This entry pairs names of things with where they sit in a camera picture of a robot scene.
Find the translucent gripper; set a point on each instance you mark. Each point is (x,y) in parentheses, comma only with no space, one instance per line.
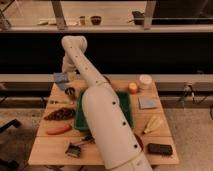
(72,76)

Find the blue sponge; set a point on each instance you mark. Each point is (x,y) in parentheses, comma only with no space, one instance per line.
(60,78)

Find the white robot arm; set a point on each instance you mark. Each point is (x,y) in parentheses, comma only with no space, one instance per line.
(115,140)

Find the blue plastic cup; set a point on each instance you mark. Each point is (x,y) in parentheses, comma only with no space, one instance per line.
(62,86)

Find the small metal cup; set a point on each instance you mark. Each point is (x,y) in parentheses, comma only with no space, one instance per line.
(71,93)

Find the green plastic tray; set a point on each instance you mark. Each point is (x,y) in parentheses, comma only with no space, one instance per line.
(80,122)

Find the orange carrot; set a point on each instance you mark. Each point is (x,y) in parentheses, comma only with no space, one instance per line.
(59,130)

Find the small background jar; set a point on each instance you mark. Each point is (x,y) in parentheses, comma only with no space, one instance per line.
(82,20)

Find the dark red background bowl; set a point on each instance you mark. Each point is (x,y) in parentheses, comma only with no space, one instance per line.
(96,20)

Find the white lidded container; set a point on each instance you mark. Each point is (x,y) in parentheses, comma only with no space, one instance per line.
(145,81)

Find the blue grey cloth square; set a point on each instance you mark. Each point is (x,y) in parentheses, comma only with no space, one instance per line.
(146,102)

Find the dark background pot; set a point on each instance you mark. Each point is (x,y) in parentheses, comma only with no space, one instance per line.
(138,18)

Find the orange plastic bowl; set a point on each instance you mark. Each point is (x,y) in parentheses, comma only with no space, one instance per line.
(139,141)

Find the black rectangular eraser block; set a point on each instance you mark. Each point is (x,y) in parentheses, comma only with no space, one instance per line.
(161,149)

